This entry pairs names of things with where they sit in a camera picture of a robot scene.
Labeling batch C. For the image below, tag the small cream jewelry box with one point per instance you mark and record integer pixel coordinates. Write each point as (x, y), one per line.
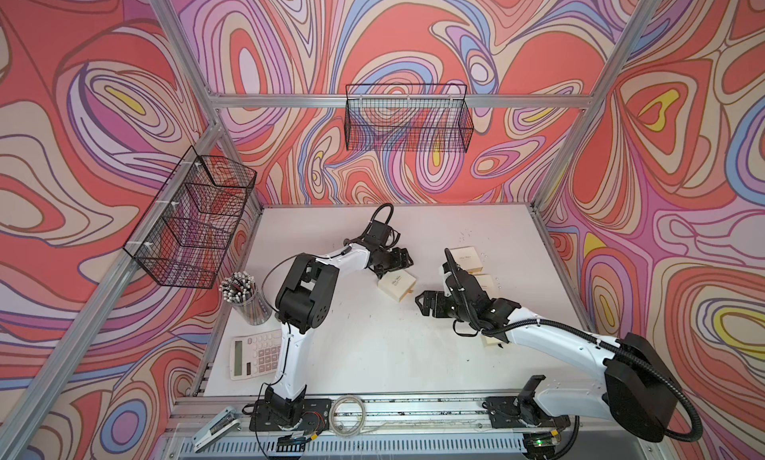
(491, 341)

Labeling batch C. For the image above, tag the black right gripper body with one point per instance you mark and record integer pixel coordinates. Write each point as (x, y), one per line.
(462, 313)

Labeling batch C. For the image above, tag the white desk calculator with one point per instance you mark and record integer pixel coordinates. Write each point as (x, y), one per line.
(255, 355)

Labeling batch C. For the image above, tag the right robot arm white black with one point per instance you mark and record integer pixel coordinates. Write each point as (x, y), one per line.
(628, 382)

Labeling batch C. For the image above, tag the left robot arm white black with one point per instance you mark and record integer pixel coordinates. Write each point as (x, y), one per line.
(305, 297)

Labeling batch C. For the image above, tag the white stapler on rail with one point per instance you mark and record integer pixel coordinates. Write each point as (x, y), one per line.
(220, 425)

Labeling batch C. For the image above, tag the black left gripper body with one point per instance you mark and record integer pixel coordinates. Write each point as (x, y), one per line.
(383, 263)

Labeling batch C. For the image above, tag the clear cup of pens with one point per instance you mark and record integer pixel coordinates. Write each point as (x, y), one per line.
(244, 295)

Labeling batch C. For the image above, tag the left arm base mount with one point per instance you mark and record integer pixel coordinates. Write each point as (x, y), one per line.
(302, 419)

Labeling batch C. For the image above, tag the black wire basket left wall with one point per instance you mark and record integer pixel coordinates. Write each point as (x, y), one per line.
(181, 242)

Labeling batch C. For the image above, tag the cream drawer jewelry box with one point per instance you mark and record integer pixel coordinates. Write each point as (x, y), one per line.
(468, 259)

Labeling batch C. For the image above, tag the black wire basket wall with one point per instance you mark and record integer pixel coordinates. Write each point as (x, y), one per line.
(181, 242)
(407, 117)

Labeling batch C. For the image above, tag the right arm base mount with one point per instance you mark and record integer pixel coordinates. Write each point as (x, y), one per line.
(522, 411)

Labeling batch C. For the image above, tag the black wire basket back wall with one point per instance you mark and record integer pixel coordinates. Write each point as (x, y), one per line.
(407, 117)

